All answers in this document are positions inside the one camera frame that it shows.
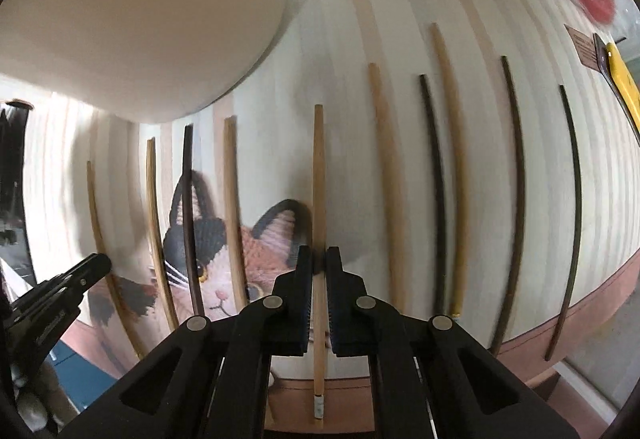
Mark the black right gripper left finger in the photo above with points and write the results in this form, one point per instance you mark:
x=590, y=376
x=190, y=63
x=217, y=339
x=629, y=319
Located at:
x=277, y=325

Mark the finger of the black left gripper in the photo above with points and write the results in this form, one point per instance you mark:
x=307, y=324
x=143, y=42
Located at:
x=82, y=271

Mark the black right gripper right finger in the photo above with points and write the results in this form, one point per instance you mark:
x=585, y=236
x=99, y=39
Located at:
x=363, y=326

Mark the black stovetop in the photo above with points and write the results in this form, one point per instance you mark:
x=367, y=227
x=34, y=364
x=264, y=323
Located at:
x=15, y=250

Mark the blue cabinet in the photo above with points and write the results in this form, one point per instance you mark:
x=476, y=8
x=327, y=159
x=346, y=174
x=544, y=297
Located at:
x=82, y=382

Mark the tan wooden chopstick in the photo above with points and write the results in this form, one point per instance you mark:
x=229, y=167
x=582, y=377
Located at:
x=395, y=221

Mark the long light wooden chopstick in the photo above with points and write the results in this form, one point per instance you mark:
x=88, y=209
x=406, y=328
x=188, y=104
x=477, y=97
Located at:
x=459, y=172

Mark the striped cat placemat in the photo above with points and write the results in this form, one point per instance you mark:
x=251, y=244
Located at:
x=84, y=176

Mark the dark thin chopstick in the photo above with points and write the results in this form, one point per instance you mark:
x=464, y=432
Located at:
x=439, y=200

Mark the dark brown chopstick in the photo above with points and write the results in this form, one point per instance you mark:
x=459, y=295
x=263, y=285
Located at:
x=519, y=214

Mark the brown label card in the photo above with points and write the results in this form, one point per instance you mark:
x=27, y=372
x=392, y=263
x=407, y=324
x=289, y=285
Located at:
x=585, y=48

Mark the yellow handled utensil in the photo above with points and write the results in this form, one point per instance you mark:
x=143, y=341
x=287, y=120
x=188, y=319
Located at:
x=616, y=73

